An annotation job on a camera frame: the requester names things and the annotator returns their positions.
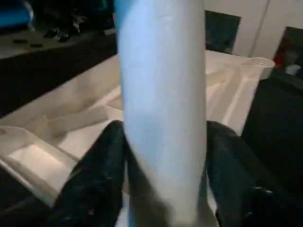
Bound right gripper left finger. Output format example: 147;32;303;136
47;119;130;227

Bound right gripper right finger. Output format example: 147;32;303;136
205;120;303;227

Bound white plastic table top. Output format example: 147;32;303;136
0;49;276;209

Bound black work mat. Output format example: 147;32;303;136
0;30;303;227

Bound blue rounded object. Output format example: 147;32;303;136
0;0;35;30

